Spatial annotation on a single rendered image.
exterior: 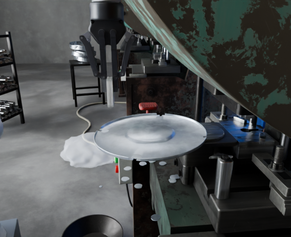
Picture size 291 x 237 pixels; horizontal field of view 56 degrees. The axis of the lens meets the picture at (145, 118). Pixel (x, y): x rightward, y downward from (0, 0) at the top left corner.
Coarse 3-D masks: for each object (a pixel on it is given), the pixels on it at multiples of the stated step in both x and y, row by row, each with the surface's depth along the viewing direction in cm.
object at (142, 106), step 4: (140, 104) 104; (144, 104) 103; (148, 104) 103; (152, 104) 104; (156, 104) 104; (140, 108) 102; (144, 108) 101; (148, 108) 101; (152, 108) 102; (156, 108) 102; (148, 112) 104
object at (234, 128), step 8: (232, 128) 76; (240, 128) 76; (248, 128) 76; (256, 128) 76; (240, 136) 71; (248, 136) 71; (256, 136) 71; (240, 144) 67; (248, 144) 68; (256, 144) 68; (264, 144) 68; (272, 144) 68; (232, 152) 72; (240, 152) 68; (248, 152) 68; (256, 152) 69; (264, 152) 69; (272, 152) 69
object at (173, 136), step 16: (112, 128) 76; (128, 128) 75; (144, 128) 73; (160, 128) 73; (176, 128) 74; (192, 128) 73; (96, 144) 65; (112, 144) 66; (128, 144) 66; (144, 144) 65; (160, 144) 65; (176, 144) 65; (192, 144) 64; (144, 160) 58
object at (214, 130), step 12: (216, 132) 72; (228, 132) 73; (204, 144) 67; (216, 144) 67; (228, 144) 68; (192, 156) 70; (204, 156) 70; (180, 168) 75; (192, 168) 71; (192, 180) 73
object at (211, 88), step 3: (204, 81) 72; (204, 84) 72; (207, 84) 70; (207, 87) 70; (210, 87) 67; (213, 87) 65; (210, 90) 68; (213, 90) 66; (216, 90) 65; (213, 93) 66; (216, 93) 65; (219, 93) 65; (222, 93) 65
